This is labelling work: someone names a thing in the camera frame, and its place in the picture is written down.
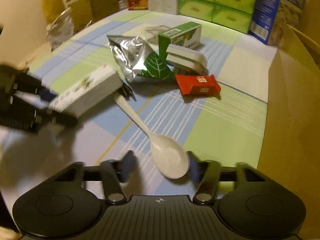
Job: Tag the tall blue printed box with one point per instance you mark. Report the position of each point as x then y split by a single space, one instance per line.
267 12

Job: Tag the clear plastic bag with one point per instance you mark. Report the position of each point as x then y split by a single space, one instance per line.
153 33

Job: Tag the black pen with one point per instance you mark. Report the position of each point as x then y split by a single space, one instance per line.
131 95
124 91

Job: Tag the plaid cloth covered desktop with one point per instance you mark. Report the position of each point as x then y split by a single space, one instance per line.
225 125

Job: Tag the stack of green tissue packs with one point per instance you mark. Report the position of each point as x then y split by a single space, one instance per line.
220 2

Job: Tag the white plastic spoon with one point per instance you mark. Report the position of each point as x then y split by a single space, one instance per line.
167 157

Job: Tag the red snack packet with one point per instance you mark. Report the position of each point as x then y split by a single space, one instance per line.
197 83

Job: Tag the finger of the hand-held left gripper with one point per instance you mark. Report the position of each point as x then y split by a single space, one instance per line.
66 121
47 95

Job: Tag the white striped bag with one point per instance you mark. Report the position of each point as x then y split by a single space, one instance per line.
123 1

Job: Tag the white plug-in night light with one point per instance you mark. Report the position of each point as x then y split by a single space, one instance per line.
186 57

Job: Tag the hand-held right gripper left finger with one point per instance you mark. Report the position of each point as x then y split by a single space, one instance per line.
126 165

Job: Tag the crumpled silver foil bag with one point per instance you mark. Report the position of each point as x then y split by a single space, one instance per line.
61 30

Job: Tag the large cardboard box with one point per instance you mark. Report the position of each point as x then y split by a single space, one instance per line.
292 120

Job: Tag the white floral print box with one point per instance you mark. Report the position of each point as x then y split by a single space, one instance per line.
87 90

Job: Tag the green and white box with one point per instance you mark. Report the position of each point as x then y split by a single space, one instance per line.
186 36

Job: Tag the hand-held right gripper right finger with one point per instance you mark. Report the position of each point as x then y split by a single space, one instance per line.
195 168

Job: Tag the silver foil bag green print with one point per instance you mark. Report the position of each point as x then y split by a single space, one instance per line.
130 52

